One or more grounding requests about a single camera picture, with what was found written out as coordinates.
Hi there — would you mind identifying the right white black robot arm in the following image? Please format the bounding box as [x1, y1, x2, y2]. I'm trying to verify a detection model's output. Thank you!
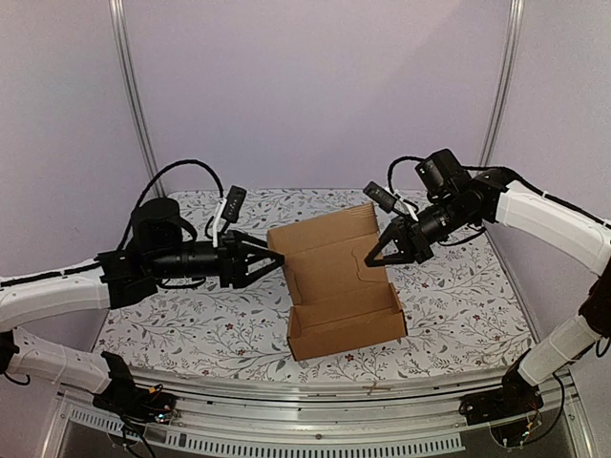
[364, 149, 610, 416]

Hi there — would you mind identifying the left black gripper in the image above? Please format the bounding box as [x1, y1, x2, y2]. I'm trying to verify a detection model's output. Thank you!
[149, 230, 284, 288]

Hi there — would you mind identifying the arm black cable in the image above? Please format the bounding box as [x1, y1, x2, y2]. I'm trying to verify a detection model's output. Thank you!
[386, 155, 431, 192]
[121, 159, 225, 249]

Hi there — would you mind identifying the aluminium frame post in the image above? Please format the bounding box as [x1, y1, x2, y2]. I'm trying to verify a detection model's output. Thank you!
[479, 0, 525, 166]
[108, 0, 159, 179]

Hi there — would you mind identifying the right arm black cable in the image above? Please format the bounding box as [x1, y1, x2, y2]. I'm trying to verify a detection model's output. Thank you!
[386, 155, 431, 192]

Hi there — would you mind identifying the floral patterned table mat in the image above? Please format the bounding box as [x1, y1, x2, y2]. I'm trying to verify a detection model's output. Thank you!
[93, 188, 534, 383]

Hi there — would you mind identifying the small wooden stick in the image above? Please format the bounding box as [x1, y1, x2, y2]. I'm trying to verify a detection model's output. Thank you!
[362, 381, 392, 396]

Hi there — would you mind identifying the brown cardboard box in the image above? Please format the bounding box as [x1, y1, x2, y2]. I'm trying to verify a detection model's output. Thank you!
[266, 203, 408, 361]

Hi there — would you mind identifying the right aluminium frame post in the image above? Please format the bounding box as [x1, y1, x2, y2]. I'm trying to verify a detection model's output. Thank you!
[479, 0, 525, 166]

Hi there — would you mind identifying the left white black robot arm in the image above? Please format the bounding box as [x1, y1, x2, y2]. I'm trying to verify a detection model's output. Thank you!
[1, 198, 284, 414]

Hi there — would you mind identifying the aluminium front rail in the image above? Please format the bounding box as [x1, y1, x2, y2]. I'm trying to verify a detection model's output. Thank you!
[40, 366, 598, 458]

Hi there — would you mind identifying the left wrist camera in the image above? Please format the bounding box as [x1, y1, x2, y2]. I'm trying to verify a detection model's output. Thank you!
[211, 185, 247, 248]

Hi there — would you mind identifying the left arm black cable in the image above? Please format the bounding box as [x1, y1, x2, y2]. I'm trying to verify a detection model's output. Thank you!
[121, 159, 225, 249]

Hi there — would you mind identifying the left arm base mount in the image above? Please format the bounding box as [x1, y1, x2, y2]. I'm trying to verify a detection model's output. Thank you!
[93, 351, 178, 424]

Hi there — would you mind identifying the left aluminium frame post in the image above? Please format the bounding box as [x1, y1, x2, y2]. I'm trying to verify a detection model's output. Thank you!
[108, 0, 159, 179]

